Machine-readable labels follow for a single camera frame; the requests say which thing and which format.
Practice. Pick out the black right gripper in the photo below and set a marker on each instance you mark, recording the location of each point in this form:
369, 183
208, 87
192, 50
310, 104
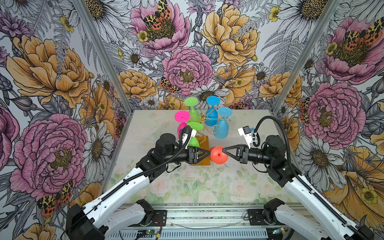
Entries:
244, 151

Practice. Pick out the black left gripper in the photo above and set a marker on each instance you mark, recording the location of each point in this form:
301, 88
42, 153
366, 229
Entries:
195, 159

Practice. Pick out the red wine glass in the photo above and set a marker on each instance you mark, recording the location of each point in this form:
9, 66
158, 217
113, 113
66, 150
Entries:
217, 155

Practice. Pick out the light blue wine glass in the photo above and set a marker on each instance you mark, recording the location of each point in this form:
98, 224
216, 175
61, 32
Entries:
221, 128

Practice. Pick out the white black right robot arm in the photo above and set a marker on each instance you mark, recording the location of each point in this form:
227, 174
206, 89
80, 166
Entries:
330, 223

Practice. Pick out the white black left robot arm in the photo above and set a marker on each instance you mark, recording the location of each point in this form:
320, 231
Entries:
102, 218

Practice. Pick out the front green wine glass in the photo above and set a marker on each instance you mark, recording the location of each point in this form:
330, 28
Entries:
193, 142

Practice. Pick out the green wine glass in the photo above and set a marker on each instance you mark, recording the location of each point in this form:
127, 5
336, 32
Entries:
193, 142
191, 102

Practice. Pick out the back blue wine glass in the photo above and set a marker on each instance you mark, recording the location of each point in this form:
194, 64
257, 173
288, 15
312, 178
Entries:
212, 114

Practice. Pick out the pink wine glass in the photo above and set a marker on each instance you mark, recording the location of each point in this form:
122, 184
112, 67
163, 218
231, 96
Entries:
182, 117

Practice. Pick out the back green wine glass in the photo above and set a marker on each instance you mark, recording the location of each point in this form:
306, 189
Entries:
191, 102

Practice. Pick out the green circuit board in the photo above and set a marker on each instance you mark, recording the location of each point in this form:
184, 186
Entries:
148, 234

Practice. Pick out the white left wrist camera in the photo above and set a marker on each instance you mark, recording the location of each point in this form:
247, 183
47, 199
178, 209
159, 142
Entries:
186, 134

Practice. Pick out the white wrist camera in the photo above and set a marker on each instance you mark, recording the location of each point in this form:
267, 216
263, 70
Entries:
186, 134
248, 134

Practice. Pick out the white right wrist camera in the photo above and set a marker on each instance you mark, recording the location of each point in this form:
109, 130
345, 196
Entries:
248, 134

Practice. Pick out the gold wire glass rack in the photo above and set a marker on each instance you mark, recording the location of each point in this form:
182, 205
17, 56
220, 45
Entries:
203, 118

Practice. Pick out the right aluminium corner post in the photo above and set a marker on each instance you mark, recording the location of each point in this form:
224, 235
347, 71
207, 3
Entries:
322, 24

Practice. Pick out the aluminium corner post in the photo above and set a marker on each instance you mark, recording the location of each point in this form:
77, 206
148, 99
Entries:
322, 24
93, 32

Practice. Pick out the left aluminium corner post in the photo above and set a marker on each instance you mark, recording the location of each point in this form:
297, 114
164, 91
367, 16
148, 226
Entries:
93, 32

